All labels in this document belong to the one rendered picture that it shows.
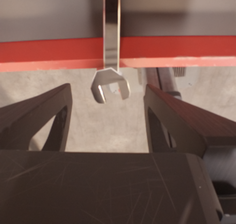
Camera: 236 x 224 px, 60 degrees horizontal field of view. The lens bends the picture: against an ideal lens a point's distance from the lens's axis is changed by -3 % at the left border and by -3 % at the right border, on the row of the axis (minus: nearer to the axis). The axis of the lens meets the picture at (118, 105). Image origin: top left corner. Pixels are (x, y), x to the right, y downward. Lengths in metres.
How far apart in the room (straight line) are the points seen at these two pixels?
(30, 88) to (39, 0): 1.48
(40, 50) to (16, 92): 1.53
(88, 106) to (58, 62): 1.52
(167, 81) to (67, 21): 0.57
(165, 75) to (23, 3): 0.62
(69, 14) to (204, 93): 1.57
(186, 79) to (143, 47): 0.99
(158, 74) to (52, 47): 0.60
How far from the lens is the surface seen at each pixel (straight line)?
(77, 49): 0.24
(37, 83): 1.65
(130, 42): 0.25
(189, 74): 1.20
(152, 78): 0.79
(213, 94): 1.79
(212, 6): 0.26
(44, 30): 0.26
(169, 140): 0.64
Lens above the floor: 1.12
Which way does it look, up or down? 41 degrees down
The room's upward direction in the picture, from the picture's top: 180 degrees counter-clockwise
